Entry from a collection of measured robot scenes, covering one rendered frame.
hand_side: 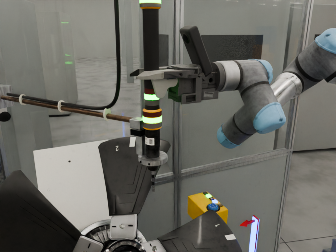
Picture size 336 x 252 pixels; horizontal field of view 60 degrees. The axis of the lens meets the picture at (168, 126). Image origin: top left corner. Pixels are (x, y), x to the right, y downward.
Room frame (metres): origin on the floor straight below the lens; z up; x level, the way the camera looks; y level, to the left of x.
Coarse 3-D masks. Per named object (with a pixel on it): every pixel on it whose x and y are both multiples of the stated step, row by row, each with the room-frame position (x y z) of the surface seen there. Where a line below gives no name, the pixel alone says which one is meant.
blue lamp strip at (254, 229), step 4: (256, 220) 0.78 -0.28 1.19; (252, 224) 0.79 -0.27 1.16; (256, 224) 0.78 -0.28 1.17; (252, 228) 0.79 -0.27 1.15; (256, 228) 0.78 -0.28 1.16; (252, 232) 0.79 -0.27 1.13; (252, 236) 0.79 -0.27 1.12; (252, 240) 0.79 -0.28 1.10; (252, 244) 0.78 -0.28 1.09; (252, 248) 0.78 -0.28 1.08
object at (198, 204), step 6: (192, 198) 1.09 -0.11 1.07; (198, 198) 1.09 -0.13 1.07; (204, 198) 1.09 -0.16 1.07; (192, 204) 1.07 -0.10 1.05; (198, 204) 1.04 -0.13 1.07; (204, 204) 1.04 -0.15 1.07; (192, 210) 1.07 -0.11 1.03; (198, 210) 1.03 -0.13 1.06; (204, 210) 1.00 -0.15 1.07; (216, 210) 1.00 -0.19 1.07; (222, 210) 1.00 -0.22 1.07; (192, 216) 1.07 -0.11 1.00; (222, 216) 1.00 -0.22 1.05
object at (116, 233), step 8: (112, 216) 0.70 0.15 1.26; (120, 216) 0.69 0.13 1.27; (128, 216) 0.67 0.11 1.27; (136, 216) 0.66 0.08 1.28; (112, 224) 0.68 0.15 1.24; (128, 224) 0.66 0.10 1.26; (136, 224) 0.65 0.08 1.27; (112, 232) 0.67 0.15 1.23; (120, 232) 0.66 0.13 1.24; (128, 232) 0.64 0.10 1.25
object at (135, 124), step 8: (136, 120) 0.65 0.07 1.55; (136, 128) 0.64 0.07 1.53; (136, 136) 0.65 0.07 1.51; (144, 136) 0.65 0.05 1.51; (136, 144) 0.65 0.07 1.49; (144, 144) 0.65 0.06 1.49; (136, 152) 0.65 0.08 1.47; (144, 152) 0.65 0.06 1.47; (160, 152) 0.66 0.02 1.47; (144, 160) 0.61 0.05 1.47; (152, 160) 0.61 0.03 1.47; (160, 160) 0.61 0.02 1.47
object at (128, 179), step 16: (112, 144) 0.83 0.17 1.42; (128, 144) 0.82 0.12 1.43; (160, 144) 0.80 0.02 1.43; (112, 160) 0.80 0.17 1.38; (128, 160) 0.78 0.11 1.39; (112, 176) 0.77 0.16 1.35; (128, 176) 0.74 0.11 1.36; (144, 176) 0.73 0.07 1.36; (112, 192) 0.74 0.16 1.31; (128, 192) 0.71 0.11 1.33; (144, 192) 0.70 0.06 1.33; (112, 208) 0.71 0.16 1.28; (128, 208) 0.68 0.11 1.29
